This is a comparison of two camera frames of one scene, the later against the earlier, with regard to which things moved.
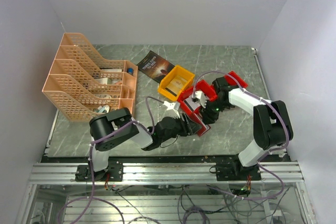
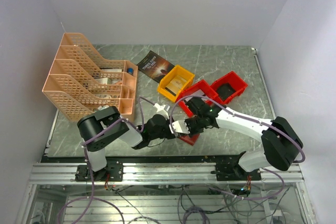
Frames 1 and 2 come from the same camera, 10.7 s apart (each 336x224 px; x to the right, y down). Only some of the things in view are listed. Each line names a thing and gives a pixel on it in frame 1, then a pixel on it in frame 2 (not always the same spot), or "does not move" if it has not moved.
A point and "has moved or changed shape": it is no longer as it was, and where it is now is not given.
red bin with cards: (209, 93) does not move
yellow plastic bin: (177, 79) does not move
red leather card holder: (193, 117) has moved or changed shape
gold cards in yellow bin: (176, 86) does not move
